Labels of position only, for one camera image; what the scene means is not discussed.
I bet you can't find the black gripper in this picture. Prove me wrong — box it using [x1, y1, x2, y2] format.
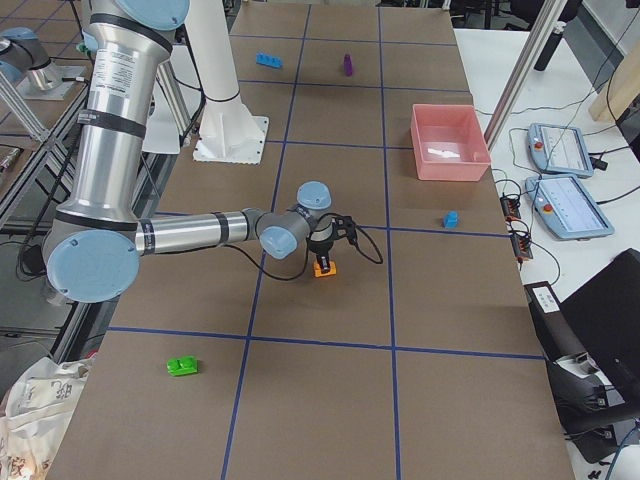
[306, 213, 356, 271]

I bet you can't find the orange toy block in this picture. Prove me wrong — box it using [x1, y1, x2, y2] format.
[313, 261, 337, 278]

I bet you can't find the purple curved toy block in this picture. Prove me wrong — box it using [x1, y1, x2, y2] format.
[343, 54, 354, 77]

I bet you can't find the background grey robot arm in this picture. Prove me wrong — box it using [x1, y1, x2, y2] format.
[1, 27, 86, 101]

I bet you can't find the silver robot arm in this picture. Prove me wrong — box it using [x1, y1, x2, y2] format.
[43, 1, 356, 303]

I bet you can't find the pink plastic box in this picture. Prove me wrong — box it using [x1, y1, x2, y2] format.
[411, 104, 491, 182]

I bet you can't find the small blue toy block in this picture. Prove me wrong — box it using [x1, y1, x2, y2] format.
[442, 211, 459, 229]

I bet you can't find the green toy block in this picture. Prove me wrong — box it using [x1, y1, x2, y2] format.
[166, 355, 199, 377]

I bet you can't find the orange black usb hub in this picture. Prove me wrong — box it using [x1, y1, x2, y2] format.
[500, 195, 521, 222]

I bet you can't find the long blue toy block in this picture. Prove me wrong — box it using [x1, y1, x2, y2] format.
[255, 52, 283, 69]

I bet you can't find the lower teach pendant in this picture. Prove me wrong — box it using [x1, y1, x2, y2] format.
[525, 174, 615, 240]

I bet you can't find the teach pendant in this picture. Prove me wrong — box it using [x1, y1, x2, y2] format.
[527, 123, 594, 178]
[525, 174, 615, 240]

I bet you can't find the upper teach pendant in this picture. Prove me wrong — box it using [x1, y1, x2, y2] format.
[527, 123, 594, 178]

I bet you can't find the black office chair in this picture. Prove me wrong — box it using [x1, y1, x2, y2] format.
[524, 249, 639, 463]

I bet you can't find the white printed bag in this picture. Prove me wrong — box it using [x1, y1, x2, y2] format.
[1, 358, 95, 479]

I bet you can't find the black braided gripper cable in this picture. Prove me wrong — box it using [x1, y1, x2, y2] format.
[234, 213, 385, 281]

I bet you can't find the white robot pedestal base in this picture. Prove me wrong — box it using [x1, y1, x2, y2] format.
[185, 0, 269, 165]

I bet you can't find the aluminium frame post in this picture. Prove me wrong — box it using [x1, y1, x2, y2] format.
[484, 0, 568, 151]

